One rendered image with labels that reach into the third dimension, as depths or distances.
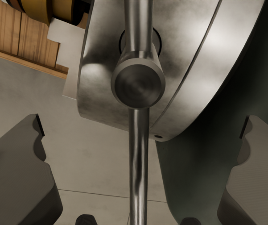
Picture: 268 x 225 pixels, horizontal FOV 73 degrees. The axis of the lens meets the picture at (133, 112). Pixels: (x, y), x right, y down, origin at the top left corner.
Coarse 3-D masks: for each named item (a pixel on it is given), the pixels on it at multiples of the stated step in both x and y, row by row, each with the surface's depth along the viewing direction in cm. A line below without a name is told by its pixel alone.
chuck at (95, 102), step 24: (96, 0) 13; (120, 0) 13; (168, 0) 13; (192, 0) 13; (216, 0) 13; (96, 24) 14; (120, 24) 14; (168, 24) 14; (192, 24) 14; (96, 48) 15; (168, 48) 14; (192, 48) 14; (96, 72) 16; (168, 72) 15; (96, 96) 18; (168, 96) 17; (96, 120) 24; (120, 120) 21
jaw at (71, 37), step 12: (60, 24) 26; (48, 36) 26; (60, 36) 26; (72, 36) 26; (60, 48) 27; (72, 48) 27; (60, 60) 27; (72, 60) 27; (72, 72) 28; (72, 84) 28; (72, 96) 28
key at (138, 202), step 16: (128, 0) 7; (144, 0) 7; (128, 16) 7; (144, 16) 7; (128, 32) 8; (144, 32) 8; (128, 48) 8; (144, 48) 8; (128, 112) 10; (144, 112) 9; (128, 128) 10; (144, 128) 10; (144, 144) 11; (144, 160) 11; (144, 176) 11; (144, 192) 12; (144, 208) 12; (144, 224) 12
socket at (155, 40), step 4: (124, 32) 14; (152, 32) 14; (156, 32) 14; (124, 36) 14; (152, 36) 14; (156, 36) 14; (120, 40) 14; (124, 40) 14; (152, 40) 14; (156, 40) 14; (160, 40) 14; (120, 44) 15; (124, 44) 15; (156, 44) 14; (160, 44) 14; (120, 48) 15; (156, 48) 15; (160, 48) 15
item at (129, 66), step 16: (128, 64) 7; (144, 64) 7; (160, 64) 8; (112, 80) 7; (128, 80) 7; (144, 80) 7; (160, 80) 7; (128, 96) 7; (144, 96) 7; (160, 96) 7
